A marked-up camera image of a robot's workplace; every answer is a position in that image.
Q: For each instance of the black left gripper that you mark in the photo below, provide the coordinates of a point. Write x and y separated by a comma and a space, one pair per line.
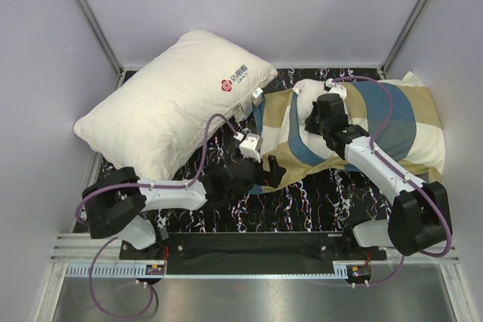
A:
271, 178

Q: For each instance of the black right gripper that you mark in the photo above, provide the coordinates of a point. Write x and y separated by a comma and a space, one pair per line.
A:
310, 126

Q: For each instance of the blue beige patchwork pillowcase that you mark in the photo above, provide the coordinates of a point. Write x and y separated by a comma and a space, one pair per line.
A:
400, 115

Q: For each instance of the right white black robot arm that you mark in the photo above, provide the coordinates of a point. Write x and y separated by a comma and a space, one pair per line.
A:
419, 221

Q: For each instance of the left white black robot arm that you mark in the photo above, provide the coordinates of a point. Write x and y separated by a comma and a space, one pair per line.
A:
113, 206

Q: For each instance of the plain white pillow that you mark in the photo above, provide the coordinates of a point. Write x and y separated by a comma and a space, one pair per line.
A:
158, 118

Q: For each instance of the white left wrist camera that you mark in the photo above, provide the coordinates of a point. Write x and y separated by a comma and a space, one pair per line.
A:
249, 145

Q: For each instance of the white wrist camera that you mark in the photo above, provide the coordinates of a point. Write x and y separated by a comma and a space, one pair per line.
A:
335, 88
249, 145

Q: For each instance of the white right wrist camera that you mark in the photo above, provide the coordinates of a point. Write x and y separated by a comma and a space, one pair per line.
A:
335, 88

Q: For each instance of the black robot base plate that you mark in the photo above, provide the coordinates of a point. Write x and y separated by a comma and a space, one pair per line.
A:
250, 255

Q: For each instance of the white slotted cable duct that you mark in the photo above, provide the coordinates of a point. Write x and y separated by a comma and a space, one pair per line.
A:
83, 270

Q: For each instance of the aluminium frame post left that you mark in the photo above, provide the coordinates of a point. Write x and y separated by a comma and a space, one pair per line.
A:
99, 35

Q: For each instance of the aluminium frame post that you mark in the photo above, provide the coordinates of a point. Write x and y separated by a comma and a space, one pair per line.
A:
404, 34
99, 35

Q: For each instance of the aluminium frame post right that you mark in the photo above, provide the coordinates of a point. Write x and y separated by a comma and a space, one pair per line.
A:
404, 34

